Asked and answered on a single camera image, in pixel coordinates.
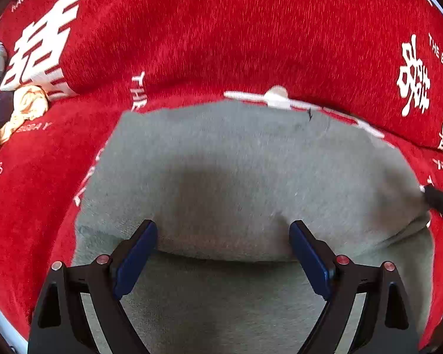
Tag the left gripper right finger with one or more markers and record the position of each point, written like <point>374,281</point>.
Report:
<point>386,324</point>

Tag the dark purple cloth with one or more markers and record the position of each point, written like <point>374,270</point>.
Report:
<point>6,107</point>

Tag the yellow orange cloth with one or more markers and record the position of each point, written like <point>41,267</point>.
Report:
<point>29,103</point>

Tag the red wedding bed blanket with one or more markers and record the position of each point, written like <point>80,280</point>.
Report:
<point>43,171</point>

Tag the red wedding quilt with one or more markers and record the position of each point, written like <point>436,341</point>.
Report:
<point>380,60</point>

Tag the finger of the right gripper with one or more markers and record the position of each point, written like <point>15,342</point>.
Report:
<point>434,198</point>

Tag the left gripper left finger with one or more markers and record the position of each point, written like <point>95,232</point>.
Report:
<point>59,323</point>

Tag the grey knit sweater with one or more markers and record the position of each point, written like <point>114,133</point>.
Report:
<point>223,182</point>

